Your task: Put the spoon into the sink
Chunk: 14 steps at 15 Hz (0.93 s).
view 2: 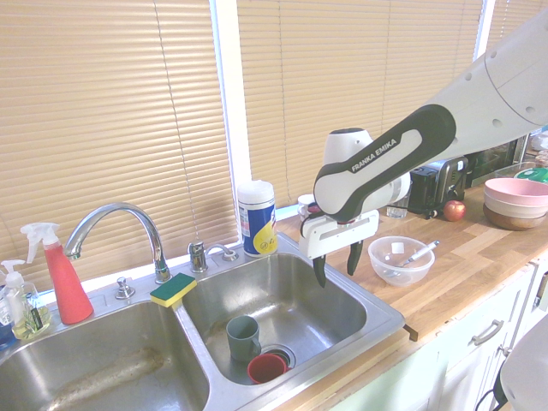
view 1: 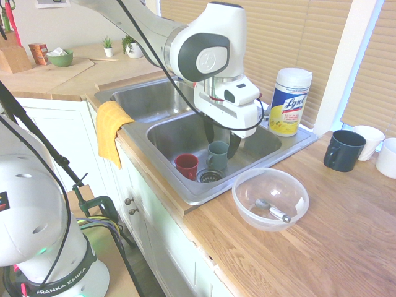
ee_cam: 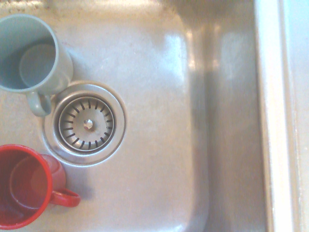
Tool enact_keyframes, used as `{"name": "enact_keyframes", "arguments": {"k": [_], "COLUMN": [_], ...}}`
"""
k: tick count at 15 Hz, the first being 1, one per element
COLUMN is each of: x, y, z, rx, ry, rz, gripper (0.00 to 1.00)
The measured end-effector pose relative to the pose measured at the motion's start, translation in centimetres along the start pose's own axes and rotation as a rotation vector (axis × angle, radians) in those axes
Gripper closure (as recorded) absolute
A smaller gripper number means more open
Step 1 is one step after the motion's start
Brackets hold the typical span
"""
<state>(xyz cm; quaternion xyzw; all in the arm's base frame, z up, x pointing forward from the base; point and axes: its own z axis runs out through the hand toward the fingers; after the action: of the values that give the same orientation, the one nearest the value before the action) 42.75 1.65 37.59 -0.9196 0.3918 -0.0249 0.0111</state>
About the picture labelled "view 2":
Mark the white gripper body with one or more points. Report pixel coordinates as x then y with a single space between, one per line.
338 233

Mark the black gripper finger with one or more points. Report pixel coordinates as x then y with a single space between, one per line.
320 269
354 259

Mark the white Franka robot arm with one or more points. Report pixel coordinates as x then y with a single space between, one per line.
385 162

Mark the stainless steel double sink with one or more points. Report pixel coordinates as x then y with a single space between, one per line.
274 295

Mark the sink drain strainer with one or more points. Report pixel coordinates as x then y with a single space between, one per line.
287 355

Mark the chrome sink knob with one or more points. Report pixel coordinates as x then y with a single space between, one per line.
124 291

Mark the white ceramic cup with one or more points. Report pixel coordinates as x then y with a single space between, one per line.
305 203

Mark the small white cube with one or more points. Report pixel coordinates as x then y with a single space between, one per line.
398 248

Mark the clear plastic bowl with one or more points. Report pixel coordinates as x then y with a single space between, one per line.
402 278

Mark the clear drinking glass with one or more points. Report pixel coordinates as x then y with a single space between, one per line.
398 210

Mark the white wipes canister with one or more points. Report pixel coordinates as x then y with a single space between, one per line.
257 222

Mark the grey green mug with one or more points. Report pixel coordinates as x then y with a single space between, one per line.
242 342

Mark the red apple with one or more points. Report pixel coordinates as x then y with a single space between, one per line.
454 210

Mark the red plastic cup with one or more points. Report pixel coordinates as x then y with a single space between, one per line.
265 370

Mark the black toaster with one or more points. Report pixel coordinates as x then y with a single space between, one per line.
445 180

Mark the yellow green sponge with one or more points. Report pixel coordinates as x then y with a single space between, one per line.
173 289

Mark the tan window blind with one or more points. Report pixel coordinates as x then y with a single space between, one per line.
334 77
509 17
107 107

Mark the beige bowl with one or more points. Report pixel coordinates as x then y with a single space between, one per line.
509 208

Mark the wooden bowl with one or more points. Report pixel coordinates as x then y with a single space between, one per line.
514 222

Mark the pink bowl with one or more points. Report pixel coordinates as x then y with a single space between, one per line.
514 190

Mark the clear plastic container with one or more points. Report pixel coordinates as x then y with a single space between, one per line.
507 169

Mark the green lid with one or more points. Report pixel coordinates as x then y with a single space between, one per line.
535 174

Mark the chrome gooseneck faucet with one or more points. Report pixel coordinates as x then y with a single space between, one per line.
128 210

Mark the red spray bottle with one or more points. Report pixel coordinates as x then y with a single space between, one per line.
68 287

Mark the clear hand soap dispenser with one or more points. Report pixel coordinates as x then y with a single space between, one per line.
25 317

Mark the blue liquid bottle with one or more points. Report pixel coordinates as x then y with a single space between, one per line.
4 329

